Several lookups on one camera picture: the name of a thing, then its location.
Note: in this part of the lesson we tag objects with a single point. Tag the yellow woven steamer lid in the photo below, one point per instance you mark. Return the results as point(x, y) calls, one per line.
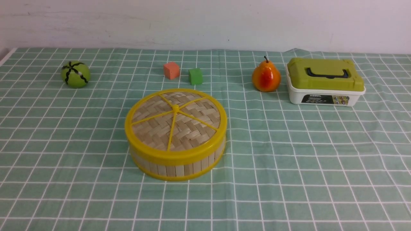
point(176, 127)

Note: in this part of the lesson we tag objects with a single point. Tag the green checkered tablecloth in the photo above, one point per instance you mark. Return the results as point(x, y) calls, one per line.
point(65, 164)

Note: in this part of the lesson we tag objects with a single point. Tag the white box with green lid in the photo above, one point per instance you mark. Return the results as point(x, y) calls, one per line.
point(330, 82)

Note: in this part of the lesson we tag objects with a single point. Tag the green striped toy melon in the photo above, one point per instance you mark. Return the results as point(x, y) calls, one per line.
point(75, 74)

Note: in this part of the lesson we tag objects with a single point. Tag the orange toy pear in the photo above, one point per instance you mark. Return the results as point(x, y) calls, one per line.
point(266, 77)

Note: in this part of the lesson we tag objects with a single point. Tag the green cube block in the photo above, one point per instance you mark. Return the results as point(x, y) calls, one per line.
point(195, 76)

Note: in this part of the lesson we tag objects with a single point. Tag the yellow bamboo steamer base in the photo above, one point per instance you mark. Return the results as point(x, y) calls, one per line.
point(178, 172)

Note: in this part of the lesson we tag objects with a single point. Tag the orange-pink cube block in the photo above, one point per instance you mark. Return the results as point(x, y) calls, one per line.
point(171, 70)

